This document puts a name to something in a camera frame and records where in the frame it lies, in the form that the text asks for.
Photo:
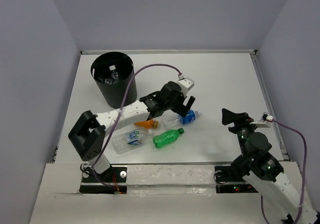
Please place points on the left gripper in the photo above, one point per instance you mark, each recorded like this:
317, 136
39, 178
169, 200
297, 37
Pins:
181, 110

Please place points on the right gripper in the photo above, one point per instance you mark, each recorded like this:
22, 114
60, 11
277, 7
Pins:
240, 119

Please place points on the clear bottle blue label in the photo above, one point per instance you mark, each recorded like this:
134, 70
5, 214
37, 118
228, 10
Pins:
178, 120

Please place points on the clear bottle black label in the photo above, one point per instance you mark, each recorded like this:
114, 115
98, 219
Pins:
108, 81

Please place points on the clear unlabelled plastic bottle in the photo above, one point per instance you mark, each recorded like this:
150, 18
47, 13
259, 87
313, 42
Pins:
114, 74

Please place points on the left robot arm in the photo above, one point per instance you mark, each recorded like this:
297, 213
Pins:
91, 130

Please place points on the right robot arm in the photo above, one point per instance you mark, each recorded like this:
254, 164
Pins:
257, 166

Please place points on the black cylindrical bin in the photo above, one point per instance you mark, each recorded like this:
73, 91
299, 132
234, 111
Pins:
114, 93

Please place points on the green plastic bottle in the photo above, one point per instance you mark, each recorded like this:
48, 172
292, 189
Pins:
167, 137

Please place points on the orange juice bottle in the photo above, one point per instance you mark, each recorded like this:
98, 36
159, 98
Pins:
149, 124

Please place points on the clear bottle white-green label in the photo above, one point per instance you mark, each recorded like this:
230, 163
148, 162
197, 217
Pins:
131, 140

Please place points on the white foam strip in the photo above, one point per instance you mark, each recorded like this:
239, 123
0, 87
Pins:
171, 180

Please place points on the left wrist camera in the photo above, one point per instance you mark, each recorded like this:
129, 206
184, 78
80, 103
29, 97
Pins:
186, 84

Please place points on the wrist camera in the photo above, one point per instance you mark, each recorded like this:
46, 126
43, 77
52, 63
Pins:
265, 121
186, 84

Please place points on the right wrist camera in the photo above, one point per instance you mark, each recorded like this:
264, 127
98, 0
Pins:
265, 121

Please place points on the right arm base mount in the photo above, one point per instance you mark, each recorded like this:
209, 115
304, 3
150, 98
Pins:
228, 183

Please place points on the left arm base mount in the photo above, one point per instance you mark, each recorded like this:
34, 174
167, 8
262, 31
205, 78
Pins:
111, 182

